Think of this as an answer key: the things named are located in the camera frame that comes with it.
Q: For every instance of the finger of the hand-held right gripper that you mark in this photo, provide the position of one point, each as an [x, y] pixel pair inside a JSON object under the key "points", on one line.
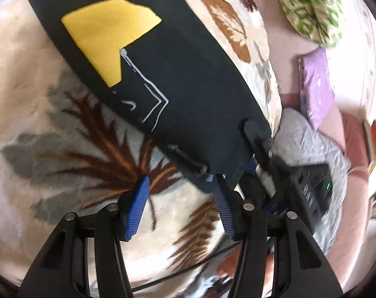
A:
{"points": [[191, 163], [259, 146]]}

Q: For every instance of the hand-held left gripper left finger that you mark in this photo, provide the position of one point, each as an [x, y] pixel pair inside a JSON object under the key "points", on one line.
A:
{"points": [[138, 205]]}

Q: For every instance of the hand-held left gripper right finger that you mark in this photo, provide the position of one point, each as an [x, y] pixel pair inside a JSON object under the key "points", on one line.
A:
{"points": [[225, 208]]}

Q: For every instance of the black pants with yellow patch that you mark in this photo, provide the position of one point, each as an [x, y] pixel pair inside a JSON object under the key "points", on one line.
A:
{"points": [[191, 68]]}

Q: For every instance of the person's right hand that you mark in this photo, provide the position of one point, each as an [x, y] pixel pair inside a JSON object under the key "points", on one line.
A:
{"points": [[226, 267]]}

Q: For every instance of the grey quilted cushion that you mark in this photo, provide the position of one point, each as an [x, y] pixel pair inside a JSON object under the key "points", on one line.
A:
{"points": [[299, 149]]}

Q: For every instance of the purple floral pillow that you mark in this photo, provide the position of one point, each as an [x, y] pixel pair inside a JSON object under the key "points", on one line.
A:
{"points": [[318, 90]]}

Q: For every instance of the pink upholstered sofa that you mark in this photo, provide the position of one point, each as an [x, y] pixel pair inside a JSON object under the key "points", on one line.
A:
{"points": [[355, 93]]}

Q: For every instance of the green checkered folded quilt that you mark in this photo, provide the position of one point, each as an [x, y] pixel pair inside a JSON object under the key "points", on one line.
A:
{"points": [[312, 6]]}

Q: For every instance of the leaf print fleece blanket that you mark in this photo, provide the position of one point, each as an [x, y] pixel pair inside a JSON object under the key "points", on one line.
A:
{"points": [[36, 68]]}

